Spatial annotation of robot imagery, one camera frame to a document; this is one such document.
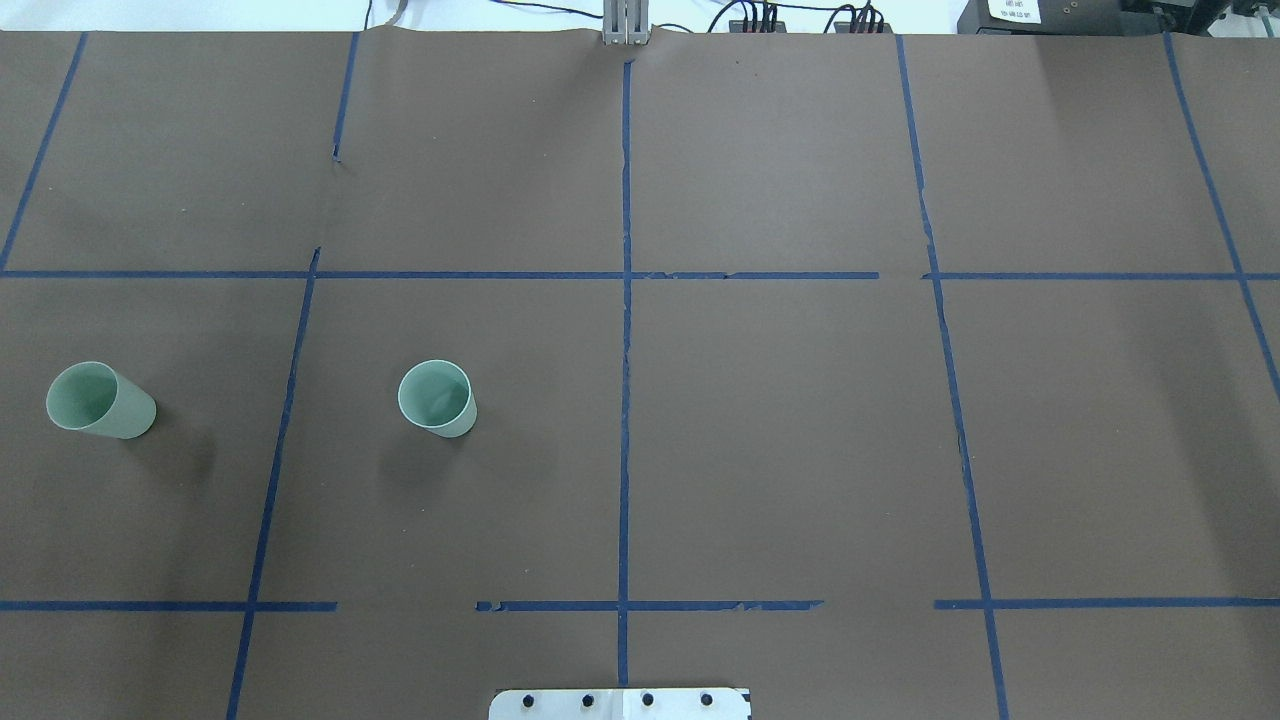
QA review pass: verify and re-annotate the aluminium frame post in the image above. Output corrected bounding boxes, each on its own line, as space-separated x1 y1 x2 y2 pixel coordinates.
602 0 652 46

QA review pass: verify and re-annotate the black power strip right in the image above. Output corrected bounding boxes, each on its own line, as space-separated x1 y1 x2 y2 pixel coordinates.
824 6 893 35

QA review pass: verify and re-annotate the green cup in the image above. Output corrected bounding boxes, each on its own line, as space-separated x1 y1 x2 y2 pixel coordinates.
396 359 477 439
45 361 157 439

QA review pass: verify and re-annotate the black box with label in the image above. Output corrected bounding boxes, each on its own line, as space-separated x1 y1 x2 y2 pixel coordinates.
956 1 1164 37

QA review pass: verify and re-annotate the brown paper table cover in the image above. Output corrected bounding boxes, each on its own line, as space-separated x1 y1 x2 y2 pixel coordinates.
3 27 1277 719

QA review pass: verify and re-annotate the black power strip left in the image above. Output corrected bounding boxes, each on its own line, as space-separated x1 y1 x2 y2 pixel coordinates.
728 6 787 35

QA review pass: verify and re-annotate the white metal mounting plate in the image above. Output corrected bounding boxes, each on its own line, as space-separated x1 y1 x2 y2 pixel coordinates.
488 687 753 719

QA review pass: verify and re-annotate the black power strip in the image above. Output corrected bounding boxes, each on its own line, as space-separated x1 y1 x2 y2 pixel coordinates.
728 6 787 35
824 6 893 35

